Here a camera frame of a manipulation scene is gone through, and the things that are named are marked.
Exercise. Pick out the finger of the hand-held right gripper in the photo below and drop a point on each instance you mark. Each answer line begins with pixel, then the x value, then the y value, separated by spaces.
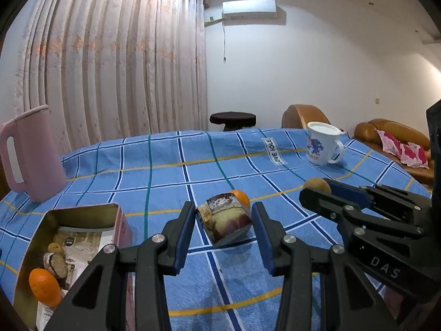
pixel 348 193
pixel 320 201

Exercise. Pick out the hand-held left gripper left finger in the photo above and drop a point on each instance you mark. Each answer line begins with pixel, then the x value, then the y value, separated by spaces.
pixel 184 238

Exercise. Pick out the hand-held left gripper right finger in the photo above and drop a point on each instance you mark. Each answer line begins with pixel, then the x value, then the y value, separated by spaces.
pixel 263 238

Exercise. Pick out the pink tin box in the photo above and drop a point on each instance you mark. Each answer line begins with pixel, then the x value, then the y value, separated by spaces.
pixel 120 227

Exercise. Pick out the orange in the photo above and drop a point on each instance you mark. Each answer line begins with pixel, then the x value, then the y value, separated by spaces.
pixel 242 198
pixel 44 286

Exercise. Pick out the white cup with blue print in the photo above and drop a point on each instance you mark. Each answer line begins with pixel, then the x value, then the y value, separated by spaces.
pixel 320 144

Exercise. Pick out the brown leather sofa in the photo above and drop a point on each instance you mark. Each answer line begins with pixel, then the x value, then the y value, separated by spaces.
pixel 368 132

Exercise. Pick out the blue plaid tablecloth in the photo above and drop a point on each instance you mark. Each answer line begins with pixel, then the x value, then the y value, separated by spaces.
pixel 155 172

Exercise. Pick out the pink floral cushion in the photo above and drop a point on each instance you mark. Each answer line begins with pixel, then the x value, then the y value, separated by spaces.
pixel 406 150

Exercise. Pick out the brown leather armchair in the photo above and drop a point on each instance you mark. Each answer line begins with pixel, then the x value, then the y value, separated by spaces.
pixel 299 117

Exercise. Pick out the paper leaflet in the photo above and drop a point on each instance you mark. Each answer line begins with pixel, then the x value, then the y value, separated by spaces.
pixel 86 244

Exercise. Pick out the dark round stool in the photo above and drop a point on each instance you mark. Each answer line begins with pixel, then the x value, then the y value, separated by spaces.
pixel 233 119

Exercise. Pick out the pink kettle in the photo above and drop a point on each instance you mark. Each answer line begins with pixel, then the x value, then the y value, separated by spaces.
pixel 38 155

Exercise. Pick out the pink patterned curtain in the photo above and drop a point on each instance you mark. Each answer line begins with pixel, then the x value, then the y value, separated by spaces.
pixel 120 58

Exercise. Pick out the white air conditioner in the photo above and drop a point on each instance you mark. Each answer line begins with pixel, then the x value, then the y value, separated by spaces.
pixel 249 8

